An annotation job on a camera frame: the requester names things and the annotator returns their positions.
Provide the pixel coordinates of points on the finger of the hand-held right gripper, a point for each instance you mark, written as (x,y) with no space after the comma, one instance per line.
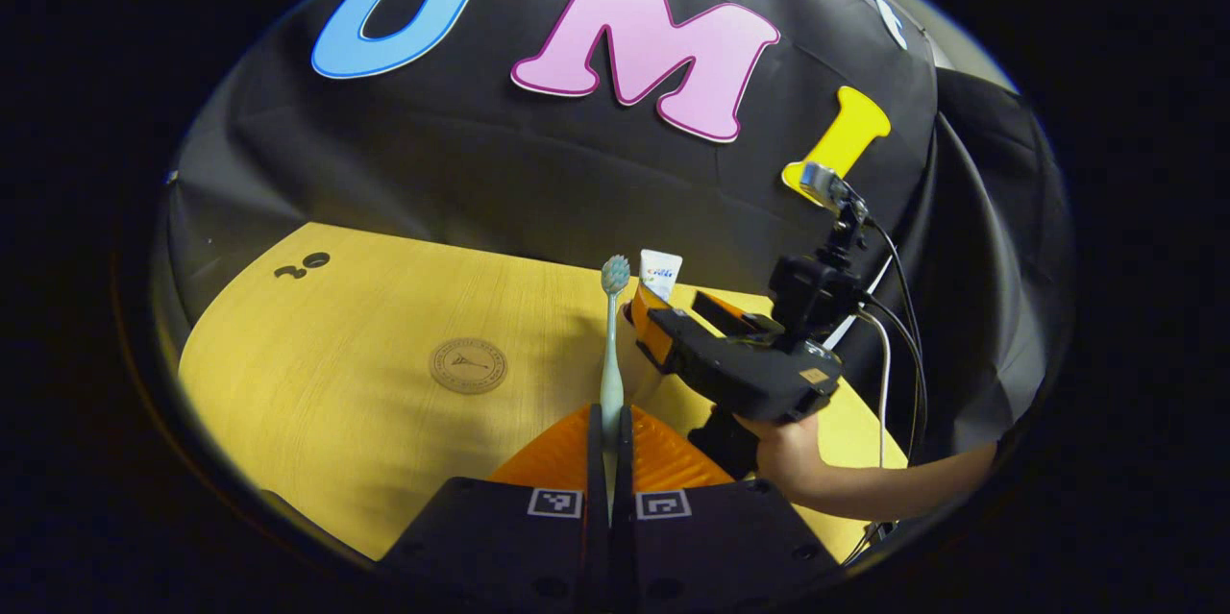
(646,326)
(730,316)

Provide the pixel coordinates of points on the white toothpaste tube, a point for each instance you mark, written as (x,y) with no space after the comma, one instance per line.
(661,270)

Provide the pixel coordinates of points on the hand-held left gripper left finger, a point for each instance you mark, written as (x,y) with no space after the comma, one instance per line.
(500,537)

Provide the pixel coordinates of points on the round brown coaster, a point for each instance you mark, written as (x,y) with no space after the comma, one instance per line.
(468,365)

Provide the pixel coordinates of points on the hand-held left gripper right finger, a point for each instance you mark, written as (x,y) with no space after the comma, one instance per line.
(721,537)

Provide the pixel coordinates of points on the pale green toothbrush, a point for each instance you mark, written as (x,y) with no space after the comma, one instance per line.
(612,374)

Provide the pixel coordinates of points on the black backdrop cloth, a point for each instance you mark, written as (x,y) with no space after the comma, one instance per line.
(480,162)

